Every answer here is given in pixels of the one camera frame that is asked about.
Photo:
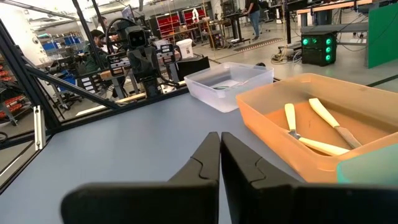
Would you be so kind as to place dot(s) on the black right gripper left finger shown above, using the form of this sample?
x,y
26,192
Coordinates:
x,y
192,199

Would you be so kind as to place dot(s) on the person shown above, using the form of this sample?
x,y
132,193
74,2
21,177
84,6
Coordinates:
x,y
253,18
93,53
102,23

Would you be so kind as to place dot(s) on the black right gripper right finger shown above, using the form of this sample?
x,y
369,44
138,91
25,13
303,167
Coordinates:
x,y
264,199

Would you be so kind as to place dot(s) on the black aluminium table frame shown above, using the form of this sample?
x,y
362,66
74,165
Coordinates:
x,y
23,81

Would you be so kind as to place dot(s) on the teal plastic bin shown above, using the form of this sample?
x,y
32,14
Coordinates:
x,y
373,168

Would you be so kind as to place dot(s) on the black equipment box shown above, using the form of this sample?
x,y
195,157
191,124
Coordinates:
x,y
192,67

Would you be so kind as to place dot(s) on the clear plastic bin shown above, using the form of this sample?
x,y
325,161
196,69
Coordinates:
x,y
205,90

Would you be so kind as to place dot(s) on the black floor mat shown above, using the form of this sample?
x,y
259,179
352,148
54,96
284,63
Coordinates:
x,y
258,44

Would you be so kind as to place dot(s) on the white bin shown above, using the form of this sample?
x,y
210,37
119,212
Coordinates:
x,y
185,48

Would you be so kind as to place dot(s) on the wooden top workbench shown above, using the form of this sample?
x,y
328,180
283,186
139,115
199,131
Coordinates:
x,y
329,6

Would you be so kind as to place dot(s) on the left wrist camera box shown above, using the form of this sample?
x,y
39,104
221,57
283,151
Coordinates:
x,y
136,36

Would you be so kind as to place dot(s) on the red bin shelf rack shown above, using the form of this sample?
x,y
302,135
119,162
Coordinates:
x,y
194,15
168,25

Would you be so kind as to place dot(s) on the green board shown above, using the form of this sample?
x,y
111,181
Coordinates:
x,y
384,34

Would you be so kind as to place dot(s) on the labelled black parts drawer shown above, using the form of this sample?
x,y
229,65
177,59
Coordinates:
x,y
119,63
169,51

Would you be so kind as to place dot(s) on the computer monitor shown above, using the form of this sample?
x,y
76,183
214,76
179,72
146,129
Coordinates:
x,y
127,12

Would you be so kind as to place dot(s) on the black computer with green lights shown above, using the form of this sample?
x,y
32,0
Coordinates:
x,y
318,49

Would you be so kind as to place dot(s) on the iridescent rainbow spoon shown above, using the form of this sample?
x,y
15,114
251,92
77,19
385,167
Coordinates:
x,y
221,87

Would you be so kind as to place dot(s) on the black standing desk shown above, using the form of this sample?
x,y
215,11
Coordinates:
x,y
236,25

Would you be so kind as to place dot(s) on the red storage bins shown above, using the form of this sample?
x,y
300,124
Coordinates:
x,y
9,102

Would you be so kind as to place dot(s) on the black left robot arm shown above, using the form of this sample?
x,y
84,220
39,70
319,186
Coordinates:
x,y
152,88

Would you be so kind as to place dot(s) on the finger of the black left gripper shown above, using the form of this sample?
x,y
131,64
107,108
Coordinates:
x,y
150,70
143,70

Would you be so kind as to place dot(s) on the silver frame bracket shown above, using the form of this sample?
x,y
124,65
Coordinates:
x,y
39,127

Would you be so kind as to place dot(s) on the orange plastic bin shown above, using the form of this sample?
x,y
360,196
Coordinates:
x,y
267,115

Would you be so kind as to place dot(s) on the blue storage bins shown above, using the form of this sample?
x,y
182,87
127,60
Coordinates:
x,y
66,40

